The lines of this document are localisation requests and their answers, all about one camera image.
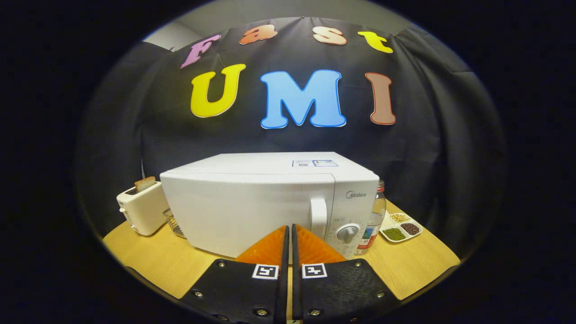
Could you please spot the white microwave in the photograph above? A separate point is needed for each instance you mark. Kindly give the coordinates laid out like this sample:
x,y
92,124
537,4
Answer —
x,y
234,207

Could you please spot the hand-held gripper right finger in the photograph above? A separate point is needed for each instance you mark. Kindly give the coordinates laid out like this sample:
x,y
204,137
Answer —
x,y
297,292

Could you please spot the black backdrop cloth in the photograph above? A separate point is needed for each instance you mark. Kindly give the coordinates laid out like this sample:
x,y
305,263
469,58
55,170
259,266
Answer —
x,y
427,148

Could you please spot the clear plastic bottle red label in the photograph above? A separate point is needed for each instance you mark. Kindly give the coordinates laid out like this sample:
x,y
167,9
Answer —
x,y
375,220

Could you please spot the white toaster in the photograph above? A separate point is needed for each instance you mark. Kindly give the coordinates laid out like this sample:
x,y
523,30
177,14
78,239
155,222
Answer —
x,y
144,211

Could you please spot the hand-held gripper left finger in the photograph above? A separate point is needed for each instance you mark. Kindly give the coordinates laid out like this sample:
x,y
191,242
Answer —
x,y
282,292

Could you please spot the brown toast slice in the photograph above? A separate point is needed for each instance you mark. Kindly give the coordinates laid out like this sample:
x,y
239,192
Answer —
x,y
145,184

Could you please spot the clear glass jar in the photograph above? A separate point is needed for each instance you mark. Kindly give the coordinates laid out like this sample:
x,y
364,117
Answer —
x,y
175,225

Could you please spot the white divided bean tray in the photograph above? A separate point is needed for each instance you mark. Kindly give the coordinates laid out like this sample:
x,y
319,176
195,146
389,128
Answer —
x,y
402,233

